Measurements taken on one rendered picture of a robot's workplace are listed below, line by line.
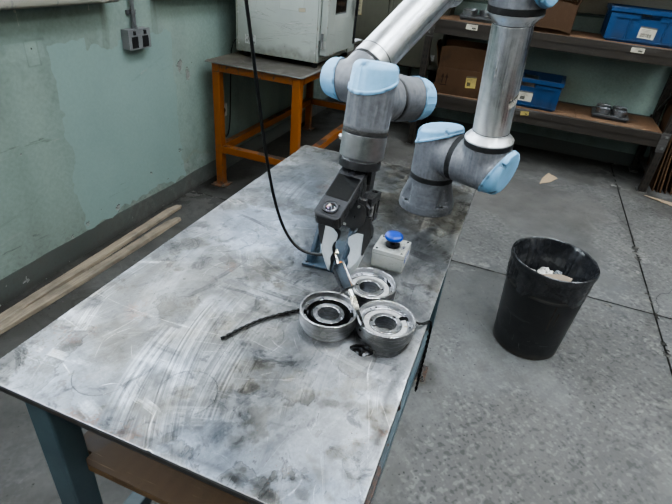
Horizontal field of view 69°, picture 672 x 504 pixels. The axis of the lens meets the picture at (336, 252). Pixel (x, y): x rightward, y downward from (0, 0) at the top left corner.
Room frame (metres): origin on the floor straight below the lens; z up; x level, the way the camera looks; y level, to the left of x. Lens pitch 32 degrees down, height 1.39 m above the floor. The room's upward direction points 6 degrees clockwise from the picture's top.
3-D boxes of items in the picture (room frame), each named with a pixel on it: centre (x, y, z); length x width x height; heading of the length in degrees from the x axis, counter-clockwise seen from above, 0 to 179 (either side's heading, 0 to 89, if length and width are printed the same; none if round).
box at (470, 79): (4.29, -0.89, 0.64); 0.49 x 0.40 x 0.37; 77
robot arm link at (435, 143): (1.24, -0.24, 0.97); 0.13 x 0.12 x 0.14; 50
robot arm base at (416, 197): (1.25, -0.24, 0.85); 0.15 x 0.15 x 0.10
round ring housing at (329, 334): (0.69, 0.00, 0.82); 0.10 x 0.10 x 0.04
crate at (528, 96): (4.15, -1.41, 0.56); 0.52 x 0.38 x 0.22; 69
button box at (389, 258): (0.93, -0.12, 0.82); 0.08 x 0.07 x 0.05; 162
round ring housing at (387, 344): (0.68, -0.10, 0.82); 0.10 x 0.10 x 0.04
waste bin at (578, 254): (1.67, -0.87, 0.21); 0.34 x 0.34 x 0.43
